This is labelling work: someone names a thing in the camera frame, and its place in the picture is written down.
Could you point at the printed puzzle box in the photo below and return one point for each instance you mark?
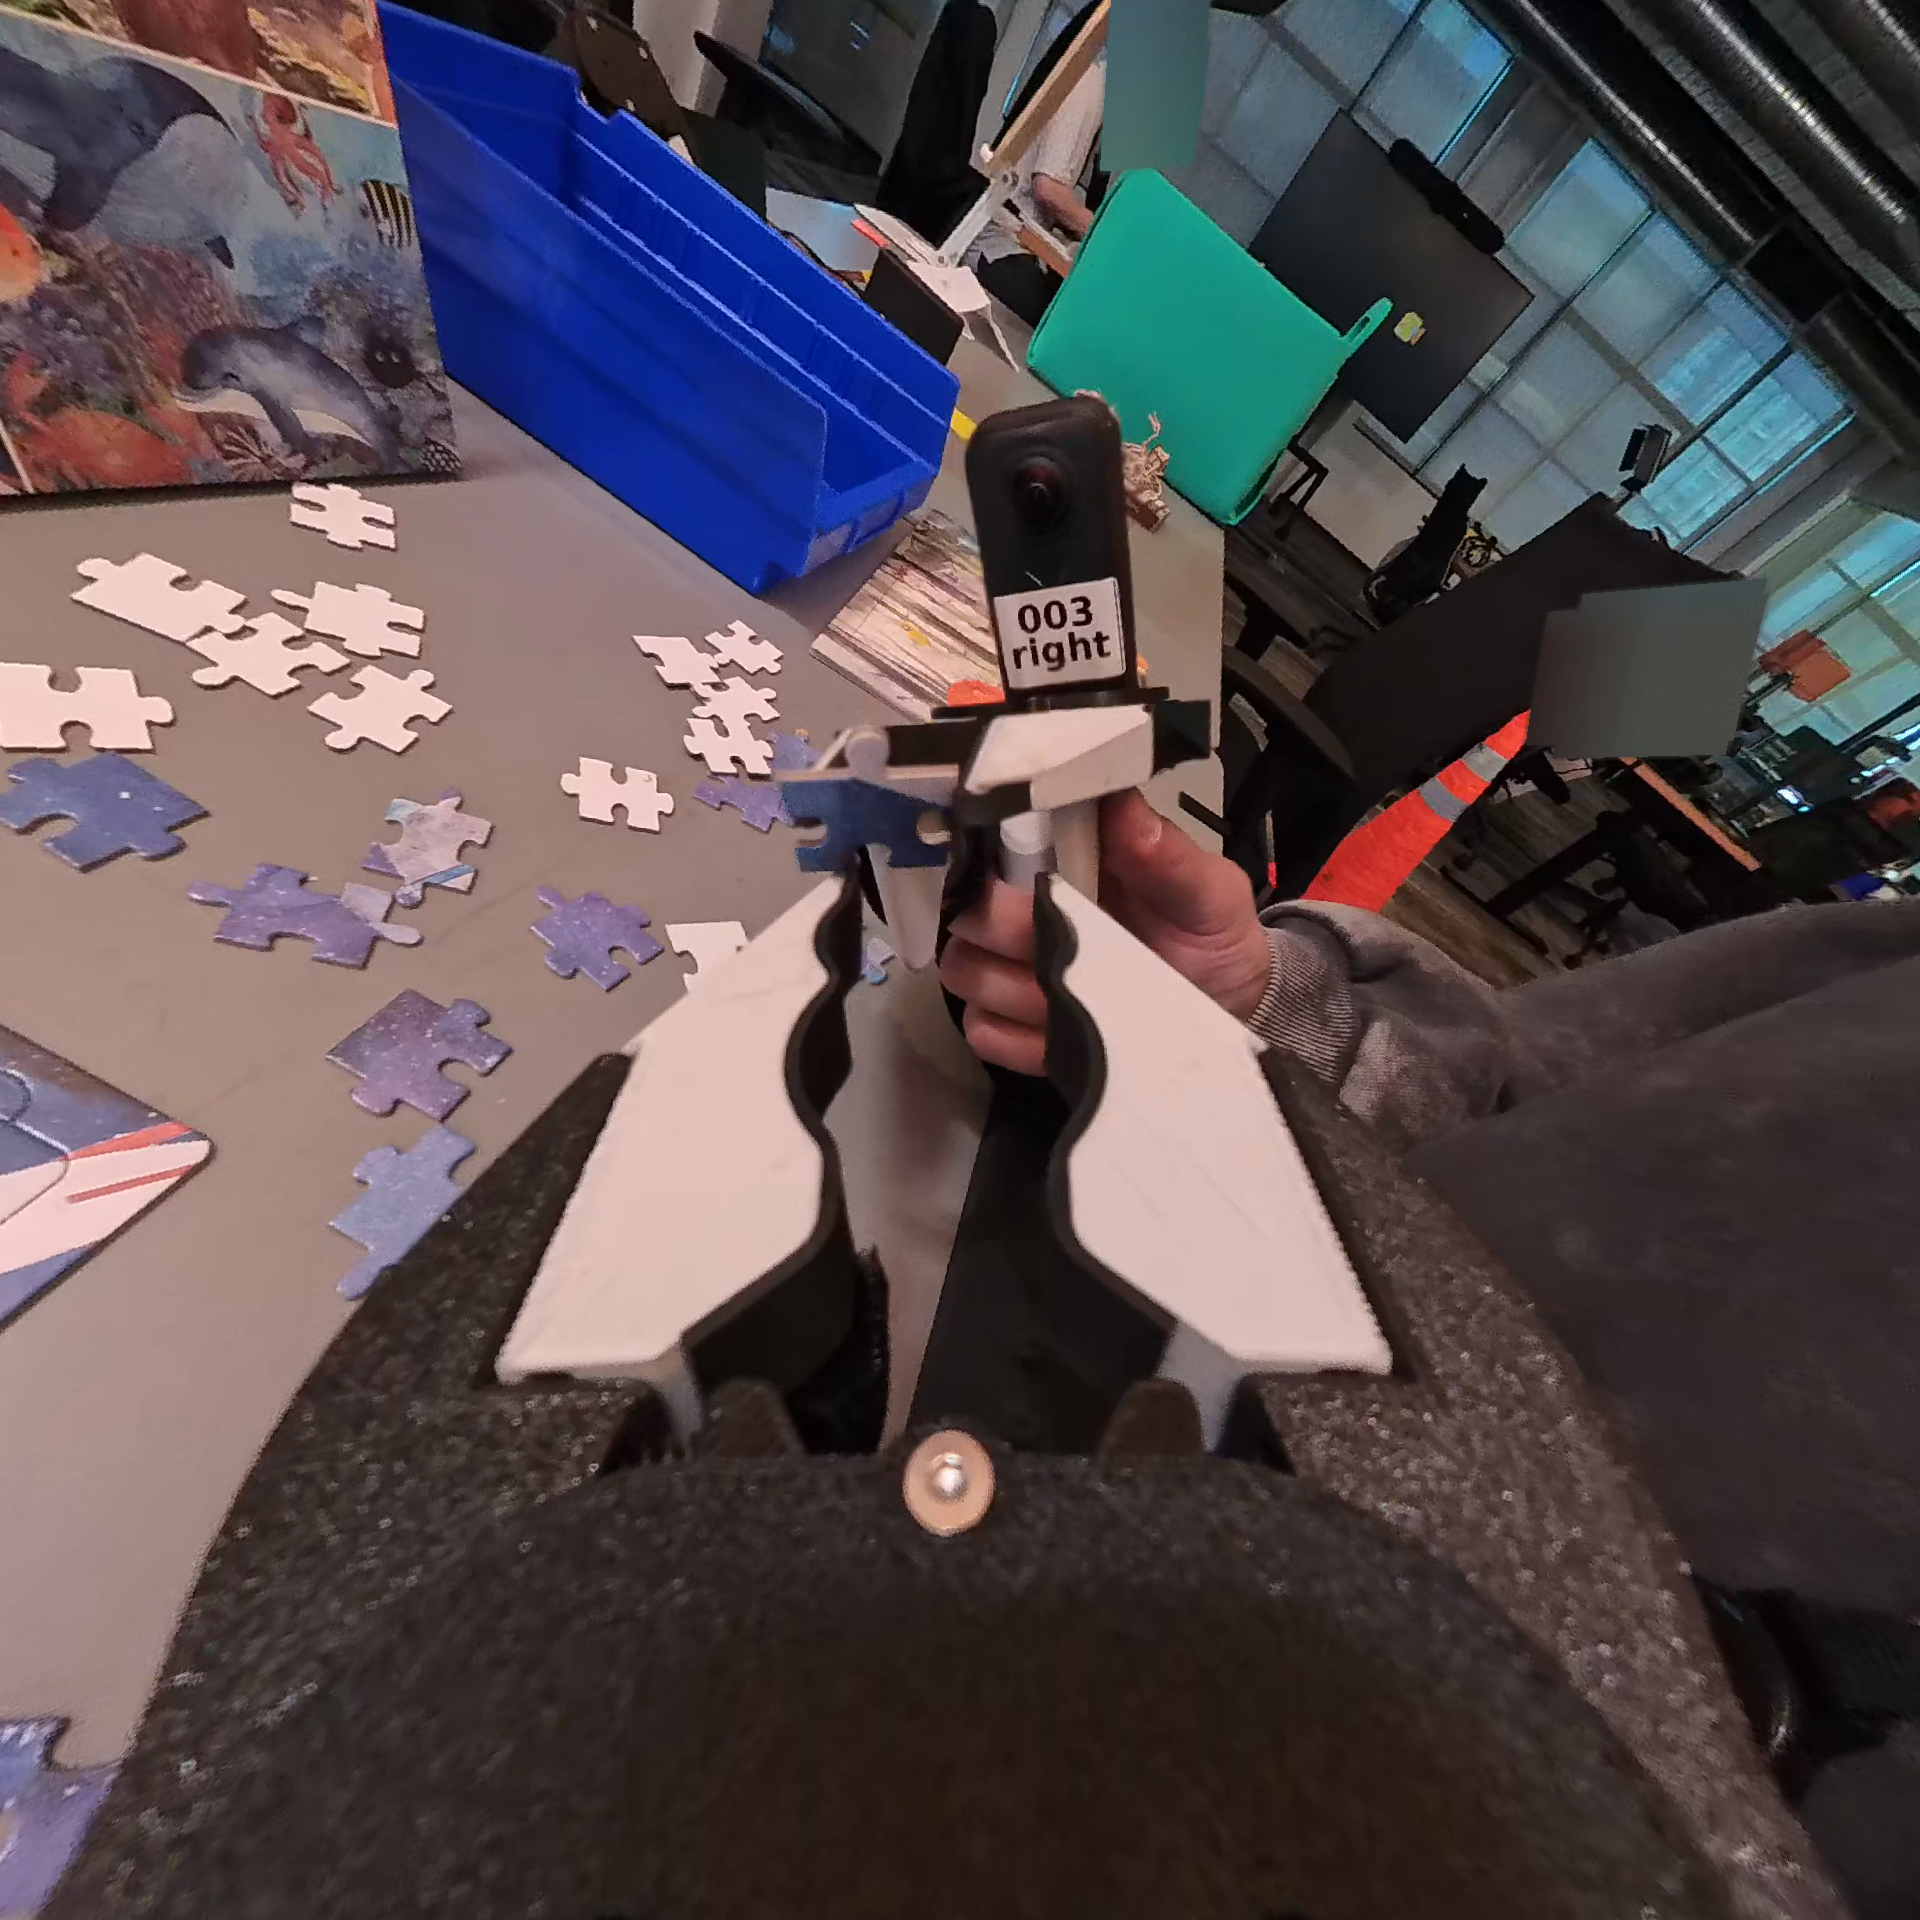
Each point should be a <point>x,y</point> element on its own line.
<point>194,270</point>

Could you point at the green plastic bin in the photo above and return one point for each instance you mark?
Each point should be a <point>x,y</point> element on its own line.
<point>1184,346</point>

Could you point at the person's right forearm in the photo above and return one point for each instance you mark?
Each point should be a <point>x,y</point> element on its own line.
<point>1499,1021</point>

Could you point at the person's right hand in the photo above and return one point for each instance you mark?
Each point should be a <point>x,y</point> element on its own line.
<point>1184,916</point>

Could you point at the blue plastic bin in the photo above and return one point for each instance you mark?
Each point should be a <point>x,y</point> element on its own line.
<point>630,285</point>

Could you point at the grey desk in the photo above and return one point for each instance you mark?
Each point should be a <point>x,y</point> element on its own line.
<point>225,1066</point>

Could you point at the space puzzle board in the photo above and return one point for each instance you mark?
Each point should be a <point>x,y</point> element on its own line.
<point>77,1185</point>

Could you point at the black wall monitor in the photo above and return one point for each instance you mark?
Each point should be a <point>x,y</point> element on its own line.
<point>1381,270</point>

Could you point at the striped print puzzle board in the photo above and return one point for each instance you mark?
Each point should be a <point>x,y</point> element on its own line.
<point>901,615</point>

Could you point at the orange striped cone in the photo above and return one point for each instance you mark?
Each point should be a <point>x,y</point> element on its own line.
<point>1411,819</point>

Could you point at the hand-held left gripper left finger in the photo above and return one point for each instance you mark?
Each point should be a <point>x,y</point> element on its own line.
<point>674,1201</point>

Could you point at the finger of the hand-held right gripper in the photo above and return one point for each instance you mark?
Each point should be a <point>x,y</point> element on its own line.
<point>1066,758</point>
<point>856,751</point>

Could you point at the large black panel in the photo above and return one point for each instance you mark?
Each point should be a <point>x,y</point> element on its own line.
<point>1440,675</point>

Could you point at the small black stand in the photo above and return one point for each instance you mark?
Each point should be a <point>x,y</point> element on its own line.
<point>915,308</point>

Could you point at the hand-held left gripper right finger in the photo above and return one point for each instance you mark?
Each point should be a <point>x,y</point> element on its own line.
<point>1214,1201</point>

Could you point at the glass window wall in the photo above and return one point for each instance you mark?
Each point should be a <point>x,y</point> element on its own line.
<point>1695,359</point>

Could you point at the pile of loose puzzle pieces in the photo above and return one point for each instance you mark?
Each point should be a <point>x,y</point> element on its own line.
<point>89,706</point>

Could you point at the wooden easel frame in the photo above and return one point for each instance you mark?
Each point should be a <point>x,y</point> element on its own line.
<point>1042,90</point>

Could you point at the black office chair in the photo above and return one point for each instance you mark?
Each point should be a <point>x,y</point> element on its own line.
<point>1425,556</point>

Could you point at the dark blue puzzle piece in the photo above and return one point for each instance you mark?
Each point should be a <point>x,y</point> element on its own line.
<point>856,819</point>

